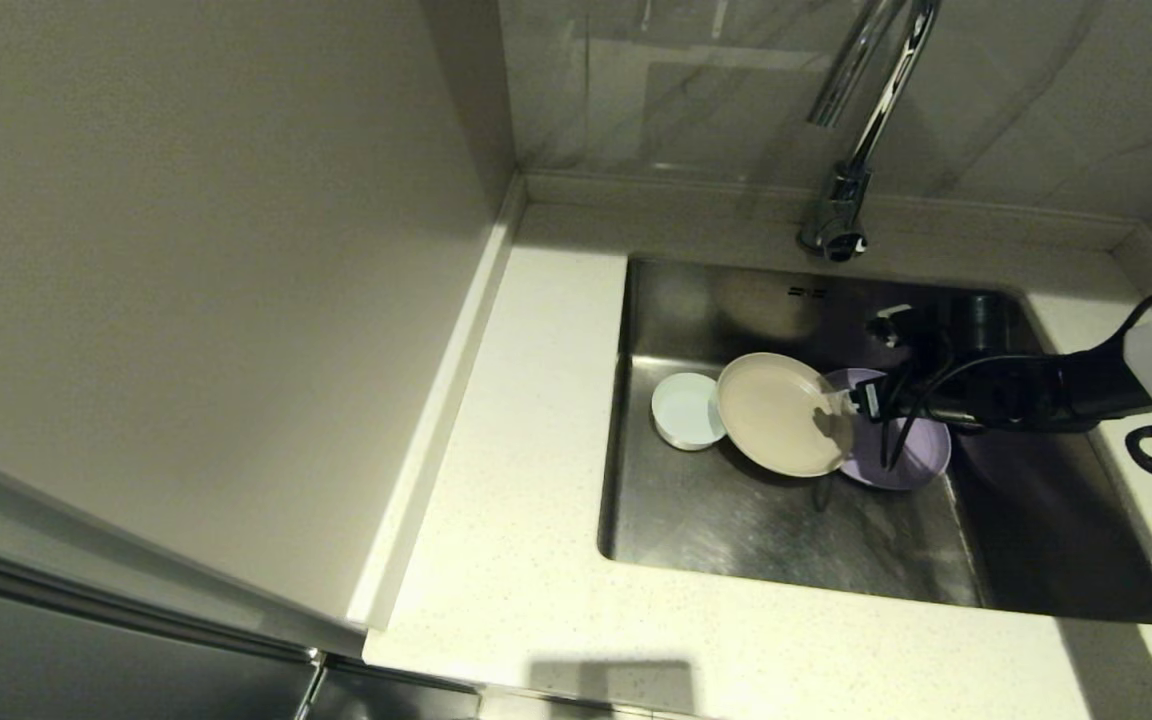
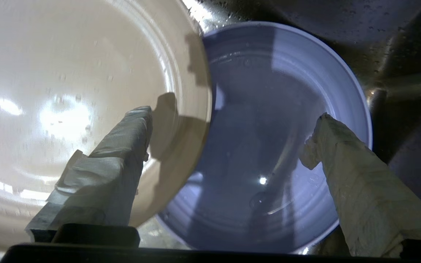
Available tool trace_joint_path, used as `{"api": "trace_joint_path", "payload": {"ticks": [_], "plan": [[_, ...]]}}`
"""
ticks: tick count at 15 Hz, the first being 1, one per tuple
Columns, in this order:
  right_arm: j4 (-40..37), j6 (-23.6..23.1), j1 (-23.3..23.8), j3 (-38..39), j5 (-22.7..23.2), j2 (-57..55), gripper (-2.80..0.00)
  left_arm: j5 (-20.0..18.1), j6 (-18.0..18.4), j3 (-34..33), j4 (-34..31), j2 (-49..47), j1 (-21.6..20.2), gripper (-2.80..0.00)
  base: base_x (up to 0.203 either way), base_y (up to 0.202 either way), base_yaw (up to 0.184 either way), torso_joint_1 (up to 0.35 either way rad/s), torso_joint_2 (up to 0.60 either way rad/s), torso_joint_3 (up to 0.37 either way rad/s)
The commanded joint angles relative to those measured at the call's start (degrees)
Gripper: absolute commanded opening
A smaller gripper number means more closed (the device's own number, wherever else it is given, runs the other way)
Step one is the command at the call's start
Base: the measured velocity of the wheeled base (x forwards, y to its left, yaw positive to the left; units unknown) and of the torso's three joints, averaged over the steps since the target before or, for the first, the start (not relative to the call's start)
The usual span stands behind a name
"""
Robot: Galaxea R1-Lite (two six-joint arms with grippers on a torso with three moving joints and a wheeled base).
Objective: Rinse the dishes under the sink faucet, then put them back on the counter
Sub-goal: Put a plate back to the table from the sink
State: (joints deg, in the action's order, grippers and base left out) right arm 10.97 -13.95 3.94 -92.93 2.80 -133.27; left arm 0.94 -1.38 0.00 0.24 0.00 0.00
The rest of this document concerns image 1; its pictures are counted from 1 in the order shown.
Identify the purple plastic plate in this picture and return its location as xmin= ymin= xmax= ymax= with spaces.
xmin=822 ymin=368 xmax=954 ymax=492

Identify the beige plastic plate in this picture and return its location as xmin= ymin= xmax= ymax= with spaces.
xmin=715 ymin=351 xmax=856 ymax=479

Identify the chrome kitchen faucet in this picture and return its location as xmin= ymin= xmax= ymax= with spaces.
xmin=798 ymin=0 xmax=943 ymax=265

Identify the small white bowl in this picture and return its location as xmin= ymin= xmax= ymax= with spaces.
xmin=651 ymin=372 xmax=729 ymax=452

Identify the stainless steel sink basin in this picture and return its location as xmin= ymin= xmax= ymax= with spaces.
xmin=596 ymin=250 xmax=1152 ymax=629

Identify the white edge trim strip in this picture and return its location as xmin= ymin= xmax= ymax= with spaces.
xmin=348 ymin=172 xmax=529 ymax=633

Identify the tall beige cabinet side panel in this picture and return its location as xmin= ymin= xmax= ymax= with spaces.
xmin=0 ymin=0 xmax=519 ymax=651

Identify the metal door trim strip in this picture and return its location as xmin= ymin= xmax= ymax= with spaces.
xmin=0 ymin=535 xmax=327 ymax=666

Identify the grey glossy cabinet door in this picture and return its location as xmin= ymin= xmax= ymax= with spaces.
xmin=0 ymin=560 xmax=482 ymax=720

